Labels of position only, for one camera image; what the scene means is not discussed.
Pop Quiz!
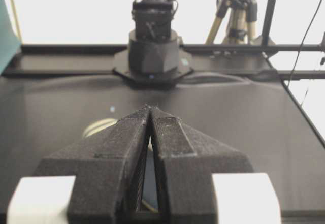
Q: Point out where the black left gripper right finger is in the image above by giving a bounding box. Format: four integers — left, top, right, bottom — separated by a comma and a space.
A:
149, 104, 282, 224

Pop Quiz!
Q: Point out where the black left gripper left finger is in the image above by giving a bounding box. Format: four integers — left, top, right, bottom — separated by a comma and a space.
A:
7, 104, 150, 224

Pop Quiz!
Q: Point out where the black hanging cable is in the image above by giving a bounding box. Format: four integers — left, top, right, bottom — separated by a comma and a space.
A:
289, 0, 325, 108

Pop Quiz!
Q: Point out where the tan camera tripod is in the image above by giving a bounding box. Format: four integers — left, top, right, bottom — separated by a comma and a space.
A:
205, 0, 258, 45

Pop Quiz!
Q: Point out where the black metal frame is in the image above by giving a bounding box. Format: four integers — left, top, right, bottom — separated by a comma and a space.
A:
1, 0, 325, 82

